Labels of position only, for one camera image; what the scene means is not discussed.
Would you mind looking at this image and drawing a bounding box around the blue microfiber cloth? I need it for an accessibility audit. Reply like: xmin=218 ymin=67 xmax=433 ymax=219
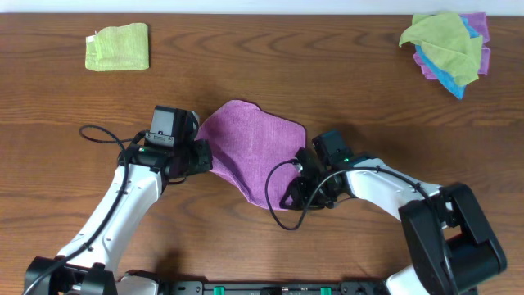
xmin=413 ymin=16 xmax=481 ymax=101

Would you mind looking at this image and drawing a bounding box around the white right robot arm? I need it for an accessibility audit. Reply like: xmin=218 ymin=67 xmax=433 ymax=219
xmin=280 ymin=130 xmax=508 ymax=294

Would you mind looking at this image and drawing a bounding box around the purple microfiber cloth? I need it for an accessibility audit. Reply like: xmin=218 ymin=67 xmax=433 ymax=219
xmin=413 ymin=12 xmax=490 ymax=80
xmin=197 ymin=100 xmax=306 ymax=211

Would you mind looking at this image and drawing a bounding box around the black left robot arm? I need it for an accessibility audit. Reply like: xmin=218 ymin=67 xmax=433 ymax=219
xmin=23 ymin=106 xmax=212 ymax=295

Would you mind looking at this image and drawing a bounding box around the black right camera cable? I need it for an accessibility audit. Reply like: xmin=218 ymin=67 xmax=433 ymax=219
xmin=264 ymin=158 xmax=459 ymax=295

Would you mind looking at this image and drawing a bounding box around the green crumpled microfiber cloth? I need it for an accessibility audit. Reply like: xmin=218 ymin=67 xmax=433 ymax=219
xmin=399 ymin=12 xmax=484 ymax=86

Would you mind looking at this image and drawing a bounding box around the folded green microfiber cloth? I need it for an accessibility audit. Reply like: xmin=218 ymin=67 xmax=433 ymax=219
xmin=85 ymin=23 xmax=150 ymax=72

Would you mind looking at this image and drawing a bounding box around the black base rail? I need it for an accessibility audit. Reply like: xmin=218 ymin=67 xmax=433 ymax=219
xmin=163 ymin=279 xmax=479 ymax=295

